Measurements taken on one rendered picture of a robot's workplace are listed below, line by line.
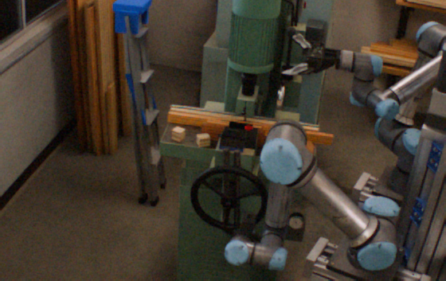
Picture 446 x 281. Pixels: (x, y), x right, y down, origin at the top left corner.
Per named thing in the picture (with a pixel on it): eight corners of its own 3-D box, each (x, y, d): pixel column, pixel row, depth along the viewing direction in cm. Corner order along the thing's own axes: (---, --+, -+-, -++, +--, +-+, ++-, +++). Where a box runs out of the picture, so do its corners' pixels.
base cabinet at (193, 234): (174, 306, 285) (178, 185, 249) (197, 231, 335) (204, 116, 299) (268, 321, 281) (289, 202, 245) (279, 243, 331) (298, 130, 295)
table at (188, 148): (152, 168, 236) (152, 154, 233) (170, 128, 262) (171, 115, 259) (312, 191, 230) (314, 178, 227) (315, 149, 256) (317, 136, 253)
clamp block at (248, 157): (213, 170, 232) (214, 150, 228) (218, 151, 244) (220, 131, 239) (252, 176, 231) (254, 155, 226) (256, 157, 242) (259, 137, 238)
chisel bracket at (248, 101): (235, 118, 244) (236, 99, 240) (240, 101, 256) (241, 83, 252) (254, 120, 243) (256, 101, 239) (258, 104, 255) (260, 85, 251)
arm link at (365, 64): (379, 83, 216) (384, 60, 211) (350, 78, 217) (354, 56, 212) (378, 73, 222) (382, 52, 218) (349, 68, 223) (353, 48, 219)
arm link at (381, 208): (391, 226, 202) (401, 193, 195) (391, 251, 191) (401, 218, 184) (357, 220, 204) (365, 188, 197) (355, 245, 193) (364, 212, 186)
